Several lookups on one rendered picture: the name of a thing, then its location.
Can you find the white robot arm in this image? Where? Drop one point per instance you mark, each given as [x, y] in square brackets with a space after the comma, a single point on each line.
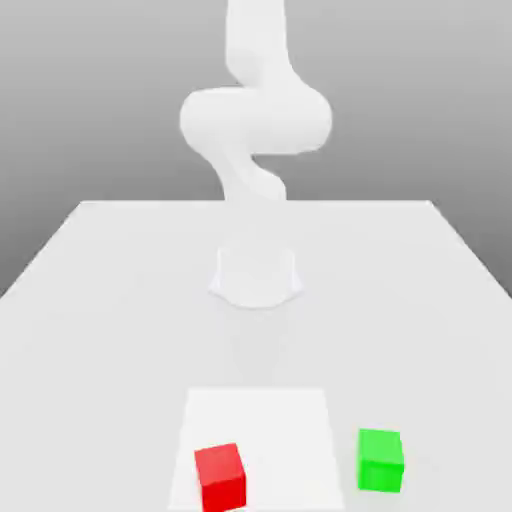
[256, 120]

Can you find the small red cube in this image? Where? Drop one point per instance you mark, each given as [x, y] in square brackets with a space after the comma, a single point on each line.
[220, 476]

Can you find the small green cube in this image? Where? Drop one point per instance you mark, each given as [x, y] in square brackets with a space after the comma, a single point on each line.
[380, 460]

